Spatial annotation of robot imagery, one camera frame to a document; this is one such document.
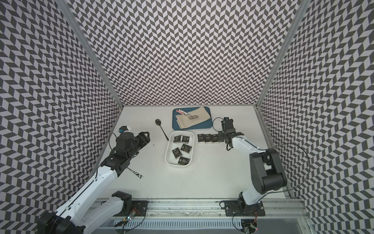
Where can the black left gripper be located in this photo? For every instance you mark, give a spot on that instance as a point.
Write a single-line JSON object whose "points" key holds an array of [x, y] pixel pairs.
{"points": [[142, 138]]}

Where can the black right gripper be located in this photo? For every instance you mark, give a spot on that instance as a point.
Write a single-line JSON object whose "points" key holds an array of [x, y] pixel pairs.
{"points": [[220, 133]]}

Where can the black tissue pack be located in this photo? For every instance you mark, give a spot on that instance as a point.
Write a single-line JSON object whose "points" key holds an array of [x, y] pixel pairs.
{"points": [[185, 139], [201, 138], [186, 148], [177, 139], [208, 138], [177, 153], [183, 161], [214, 138]]}

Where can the white plastic storage box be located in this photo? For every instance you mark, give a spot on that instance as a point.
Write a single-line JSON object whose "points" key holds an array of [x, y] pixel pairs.
{"points": [[180, 148]]}

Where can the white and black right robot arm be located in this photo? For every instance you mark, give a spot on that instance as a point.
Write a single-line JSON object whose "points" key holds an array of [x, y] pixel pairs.
{"points": [[266, 169]]}

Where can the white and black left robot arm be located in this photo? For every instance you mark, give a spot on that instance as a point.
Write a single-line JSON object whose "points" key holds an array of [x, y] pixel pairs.
{"points": [[73, 216]]}

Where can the teal plastic tray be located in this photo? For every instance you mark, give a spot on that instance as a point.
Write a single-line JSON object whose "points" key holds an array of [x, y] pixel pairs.
{"points": [[205, 125]]}

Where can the black metal spoon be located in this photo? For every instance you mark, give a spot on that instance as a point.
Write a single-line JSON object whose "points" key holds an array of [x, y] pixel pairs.
{"points": [[158, 122]]}

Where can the beige folded cloth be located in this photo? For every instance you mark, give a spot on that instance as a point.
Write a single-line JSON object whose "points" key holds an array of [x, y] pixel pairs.
{"points": [[189, 119]]}

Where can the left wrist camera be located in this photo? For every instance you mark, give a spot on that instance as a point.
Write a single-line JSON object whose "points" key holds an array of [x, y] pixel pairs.
{"points": [[124, 129]]}

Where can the pink handled spoon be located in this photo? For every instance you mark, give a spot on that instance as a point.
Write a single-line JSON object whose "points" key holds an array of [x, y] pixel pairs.
{"points": [[186, 114]]}

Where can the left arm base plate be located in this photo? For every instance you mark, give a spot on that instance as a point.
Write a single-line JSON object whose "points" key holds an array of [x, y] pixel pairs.
{"points": [[138, 206]]}

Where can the aluminium front rail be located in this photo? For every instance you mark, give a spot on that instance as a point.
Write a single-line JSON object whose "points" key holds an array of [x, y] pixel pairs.
{"points": [[216, 208]]}

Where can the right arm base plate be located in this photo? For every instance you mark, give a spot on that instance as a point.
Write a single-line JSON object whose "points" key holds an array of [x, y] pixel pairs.
{"points": [[235, 208]]}

